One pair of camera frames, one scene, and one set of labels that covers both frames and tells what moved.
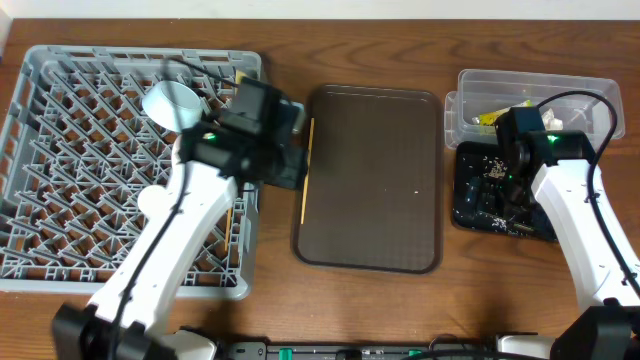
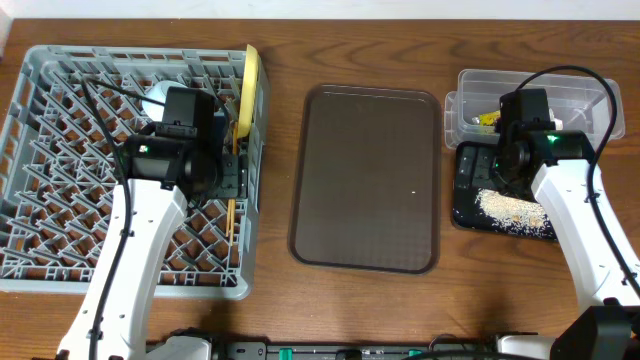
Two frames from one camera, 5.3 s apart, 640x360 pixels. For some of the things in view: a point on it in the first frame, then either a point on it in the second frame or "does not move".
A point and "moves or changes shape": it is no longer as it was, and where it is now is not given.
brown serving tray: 375,184 does not move
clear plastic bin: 470,112 does not move
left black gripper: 288,163 to 232,176
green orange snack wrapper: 489,119 does not move
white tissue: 551,123 does not move
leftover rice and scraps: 496,168 moves or changes shape
